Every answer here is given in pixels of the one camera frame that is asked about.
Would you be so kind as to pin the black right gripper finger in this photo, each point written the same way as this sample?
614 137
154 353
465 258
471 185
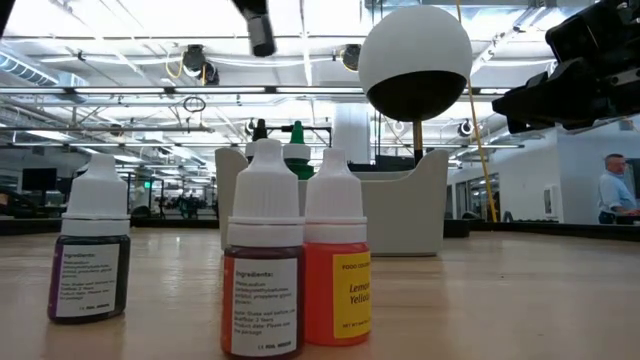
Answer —
550 100

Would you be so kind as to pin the large green squeeze bottle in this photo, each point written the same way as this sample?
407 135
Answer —
298 134

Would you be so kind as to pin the white plastic storage bin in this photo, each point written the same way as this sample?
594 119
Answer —
405 215

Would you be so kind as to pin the small red dropper bottle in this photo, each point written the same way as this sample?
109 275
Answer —
262 305

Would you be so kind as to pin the small lemon yellow dropper bottle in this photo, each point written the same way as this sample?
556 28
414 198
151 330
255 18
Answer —
325 300

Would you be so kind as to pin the small purple dropper bottle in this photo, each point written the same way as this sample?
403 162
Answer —
90 280

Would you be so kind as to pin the person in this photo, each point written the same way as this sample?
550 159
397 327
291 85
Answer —
612 192

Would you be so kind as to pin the black overhead rig bar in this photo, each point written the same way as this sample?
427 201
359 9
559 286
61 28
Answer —
320 129

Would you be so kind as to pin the white building column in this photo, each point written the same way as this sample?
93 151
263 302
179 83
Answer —
352 130

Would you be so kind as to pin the white globe table lamp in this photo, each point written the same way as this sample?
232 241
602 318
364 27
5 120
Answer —
415 45

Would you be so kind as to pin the black monitor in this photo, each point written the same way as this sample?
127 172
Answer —
39 179

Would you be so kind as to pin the white wall box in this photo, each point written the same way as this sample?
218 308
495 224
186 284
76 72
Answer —
550 201

